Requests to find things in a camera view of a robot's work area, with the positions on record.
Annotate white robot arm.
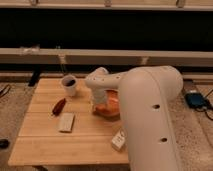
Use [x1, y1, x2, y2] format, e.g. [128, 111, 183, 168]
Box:
[85, 66, 183, 171]

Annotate orange ceramic bowl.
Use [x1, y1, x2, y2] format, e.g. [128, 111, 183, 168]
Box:
[93, 90, 120, 118]

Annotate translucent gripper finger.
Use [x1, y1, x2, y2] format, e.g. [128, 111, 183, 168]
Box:
[93, 104, 100, 112]

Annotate red chili pepper toy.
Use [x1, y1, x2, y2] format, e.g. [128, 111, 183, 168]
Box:
[52, 98, 66, 116]

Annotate black cables on floor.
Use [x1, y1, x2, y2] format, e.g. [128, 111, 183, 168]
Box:
[0, 83, 12, 98]

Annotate wooden table top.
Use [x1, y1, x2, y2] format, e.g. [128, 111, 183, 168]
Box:
[8, 78, 128, 166]

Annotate white rectangular sponge block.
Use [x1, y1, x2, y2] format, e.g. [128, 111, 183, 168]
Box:
[59, 113, 75, 132]

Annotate black table leg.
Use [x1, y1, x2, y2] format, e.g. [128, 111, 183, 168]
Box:
[28, 67, 42, 87]

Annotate white paper cup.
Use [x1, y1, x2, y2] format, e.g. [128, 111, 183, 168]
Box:
[61, 75, 77, 97]

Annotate blue device on floor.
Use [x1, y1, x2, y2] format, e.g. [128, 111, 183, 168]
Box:
[185, 93, 210, 108]

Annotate white bottle with label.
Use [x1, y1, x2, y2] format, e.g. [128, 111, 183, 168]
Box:
[111, 130, 125, 151]

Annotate black object on floor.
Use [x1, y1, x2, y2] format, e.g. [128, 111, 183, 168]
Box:
[0, 139, 10, 149]

